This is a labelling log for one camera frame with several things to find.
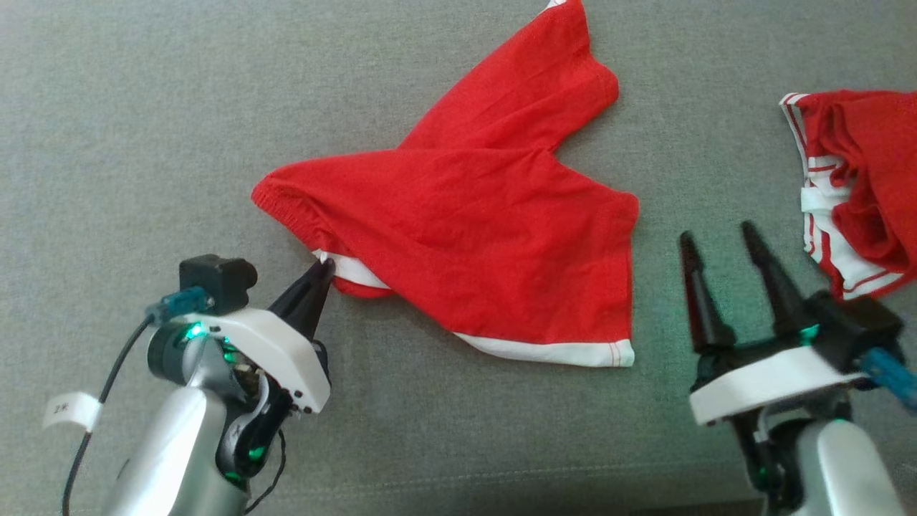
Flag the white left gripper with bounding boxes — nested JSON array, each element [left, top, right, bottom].
[[183, 259, 336, 415]]

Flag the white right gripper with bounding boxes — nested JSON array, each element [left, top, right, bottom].
[[679, 221, 871, 427]]

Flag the red shirt with white sleeves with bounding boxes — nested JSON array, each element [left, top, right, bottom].
[[779, 90, 917, 300]]

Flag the red shorts with white trim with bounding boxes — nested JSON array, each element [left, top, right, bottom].
[[251, 0, 640, 368]]

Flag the grey sofa seat cushion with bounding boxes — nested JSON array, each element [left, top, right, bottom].
[[0, 0, 917, 516]]

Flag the left cable with blue plug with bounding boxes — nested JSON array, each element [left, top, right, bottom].
[[61, 287, 210, 516]]

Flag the cable with blue plug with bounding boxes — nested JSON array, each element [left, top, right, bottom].
[[61, 287, 210, 516], [860, 349, 917, 414]]

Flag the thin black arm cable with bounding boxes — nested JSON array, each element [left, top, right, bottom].
[[244, 429, 287, 514]]

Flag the right cable with blue plug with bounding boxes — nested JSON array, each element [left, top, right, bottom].
[[860, 349, 917, 414]]

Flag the white paper cable label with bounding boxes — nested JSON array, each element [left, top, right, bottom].
[[43, 392, 102, 432]]

